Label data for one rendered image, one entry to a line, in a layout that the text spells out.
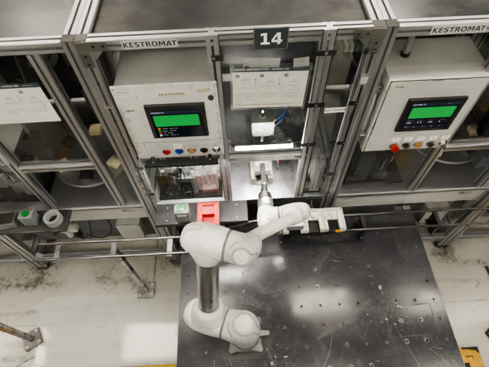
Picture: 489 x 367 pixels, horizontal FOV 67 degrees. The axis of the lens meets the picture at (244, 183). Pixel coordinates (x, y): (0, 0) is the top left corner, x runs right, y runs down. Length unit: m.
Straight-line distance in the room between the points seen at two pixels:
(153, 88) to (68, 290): 2.11
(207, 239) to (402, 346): 1.29
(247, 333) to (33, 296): 1.96
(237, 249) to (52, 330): 2.06
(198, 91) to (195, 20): 0.26
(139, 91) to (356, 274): 1.58
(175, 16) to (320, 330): 1.70
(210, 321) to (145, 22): 1.35
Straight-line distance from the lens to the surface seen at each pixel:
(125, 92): 1.56
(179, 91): 1.52
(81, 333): 3.12
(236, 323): 1.89
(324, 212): 2.23
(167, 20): 1.51
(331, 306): 2.24
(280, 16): 1.49
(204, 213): 2.13
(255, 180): 2.22
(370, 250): 2.42
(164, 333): 2.93
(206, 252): 1.47
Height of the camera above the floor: 2.80
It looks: 57 degrees down
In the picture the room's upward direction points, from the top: 2 degrees counter-clockwise
